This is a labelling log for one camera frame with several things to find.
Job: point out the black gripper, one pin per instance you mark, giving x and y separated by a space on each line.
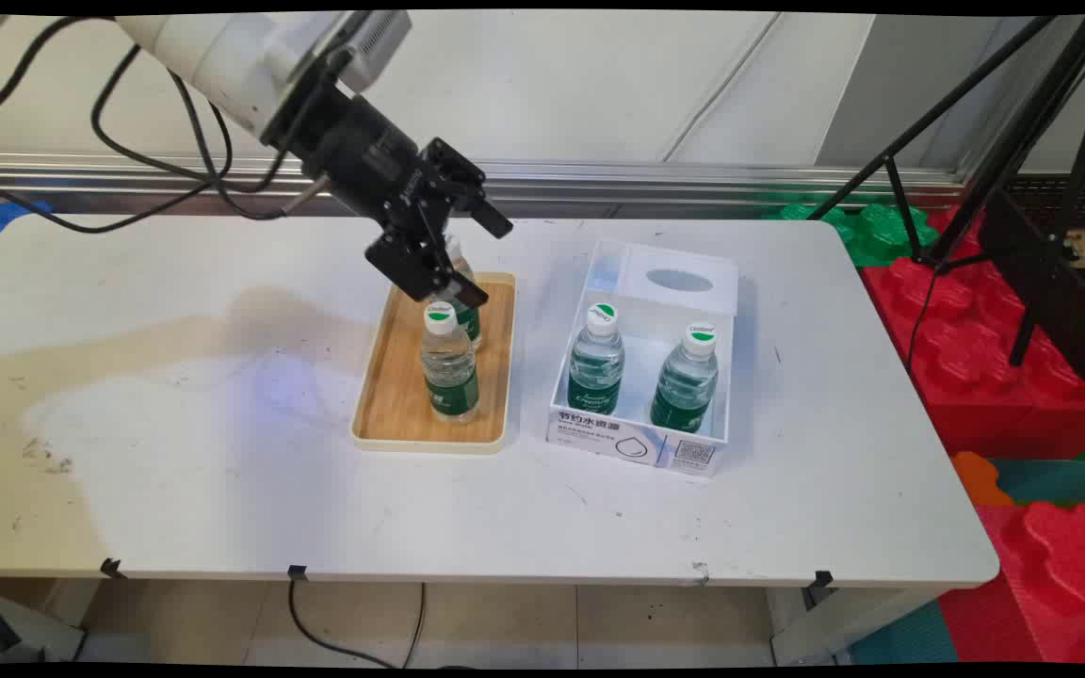
364 155

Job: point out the green label water bottle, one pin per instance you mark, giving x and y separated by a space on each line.
684 386
595 372
450 377
469 325

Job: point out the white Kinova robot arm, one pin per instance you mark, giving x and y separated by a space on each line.
213 56

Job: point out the wooden tray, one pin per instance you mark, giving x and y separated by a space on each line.
392 395

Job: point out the white cardboard box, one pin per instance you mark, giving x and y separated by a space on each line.
665 273

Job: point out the large red foam block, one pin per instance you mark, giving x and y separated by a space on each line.
966 367

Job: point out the white table leg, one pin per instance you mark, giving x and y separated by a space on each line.
29 621
834 626

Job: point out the black tripod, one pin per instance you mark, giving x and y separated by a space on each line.
1004 160

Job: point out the orange foam block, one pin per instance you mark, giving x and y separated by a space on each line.
980 480

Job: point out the teal foam mat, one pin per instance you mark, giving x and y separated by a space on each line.
905 640

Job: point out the black panel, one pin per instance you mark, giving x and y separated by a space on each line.
1070 311

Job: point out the dark green foam block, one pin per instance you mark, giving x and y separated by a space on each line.
1060 476

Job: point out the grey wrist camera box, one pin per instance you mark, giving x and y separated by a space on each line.
380 38

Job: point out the aluminium rail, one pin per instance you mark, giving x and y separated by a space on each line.
693 177

